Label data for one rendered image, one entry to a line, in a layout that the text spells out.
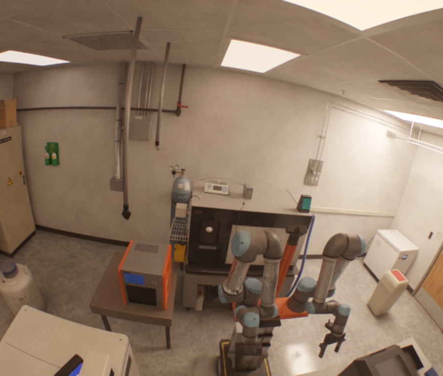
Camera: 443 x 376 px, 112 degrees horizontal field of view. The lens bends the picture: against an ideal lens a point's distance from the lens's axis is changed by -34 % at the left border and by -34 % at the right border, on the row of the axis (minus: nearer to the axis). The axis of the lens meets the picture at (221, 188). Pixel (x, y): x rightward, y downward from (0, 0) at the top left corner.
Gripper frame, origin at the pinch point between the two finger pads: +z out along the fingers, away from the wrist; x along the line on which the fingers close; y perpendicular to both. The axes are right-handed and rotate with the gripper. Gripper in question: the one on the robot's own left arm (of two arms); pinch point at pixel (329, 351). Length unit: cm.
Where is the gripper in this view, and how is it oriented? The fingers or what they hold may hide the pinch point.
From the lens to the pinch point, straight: 148.3
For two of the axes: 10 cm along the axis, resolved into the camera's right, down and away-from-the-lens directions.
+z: -1.5, 9.9, -0.7
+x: 9.4, 1.7, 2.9
